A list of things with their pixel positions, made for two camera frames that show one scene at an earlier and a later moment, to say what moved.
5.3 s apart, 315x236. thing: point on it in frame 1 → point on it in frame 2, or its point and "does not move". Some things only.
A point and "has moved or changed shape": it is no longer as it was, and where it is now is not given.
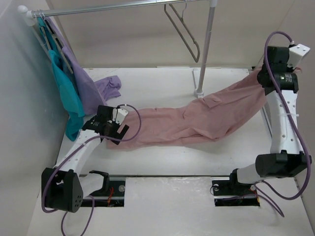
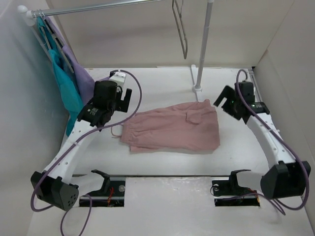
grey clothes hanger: [181, 19] → [178, 20]
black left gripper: [115, 134] → [123, 104]
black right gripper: [290, 70] → [228, 93]
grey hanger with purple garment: [57, 44] does not move
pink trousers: [212, 118] has moved or changed shape
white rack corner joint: [30, 19] does not move
